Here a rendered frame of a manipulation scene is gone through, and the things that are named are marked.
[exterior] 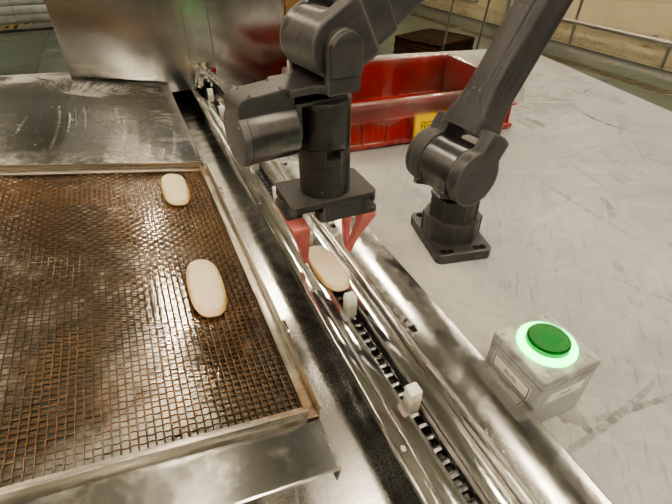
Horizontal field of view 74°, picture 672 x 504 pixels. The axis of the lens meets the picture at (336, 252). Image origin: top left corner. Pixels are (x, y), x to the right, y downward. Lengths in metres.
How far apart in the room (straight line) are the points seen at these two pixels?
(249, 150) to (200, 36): 0.85
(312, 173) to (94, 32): 0.84
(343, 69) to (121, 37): 0.87
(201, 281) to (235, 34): 0.87
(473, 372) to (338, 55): 0.32
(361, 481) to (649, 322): 0.41
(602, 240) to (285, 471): 0.60
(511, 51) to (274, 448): 0.51
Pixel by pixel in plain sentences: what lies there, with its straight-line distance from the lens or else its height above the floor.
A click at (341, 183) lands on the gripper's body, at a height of 0.99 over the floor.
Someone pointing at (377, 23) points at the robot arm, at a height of 1.14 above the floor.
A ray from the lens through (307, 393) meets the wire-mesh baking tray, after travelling 0.41.
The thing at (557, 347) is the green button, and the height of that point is 0.91.
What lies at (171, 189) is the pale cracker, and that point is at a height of 0.91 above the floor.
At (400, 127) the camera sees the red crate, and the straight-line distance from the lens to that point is 1.00.
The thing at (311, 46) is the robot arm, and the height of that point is 1.13.
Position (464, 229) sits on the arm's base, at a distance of 0.66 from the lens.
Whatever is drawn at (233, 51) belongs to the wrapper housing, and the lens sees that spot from 1.28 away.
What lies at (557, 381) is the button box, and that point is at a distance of 0.46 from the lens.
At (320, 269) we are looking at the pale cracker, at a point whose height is 0.86.
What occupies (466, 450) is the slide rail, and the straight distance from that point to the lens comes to 0.44.
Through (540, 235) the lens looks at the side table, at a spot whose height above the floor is 0.82.
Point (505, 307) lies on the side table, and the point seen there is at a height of 0.82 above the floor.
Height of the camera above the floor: 1.22
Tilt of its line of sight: 37 degrees down
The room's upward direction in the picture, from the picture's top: straight up
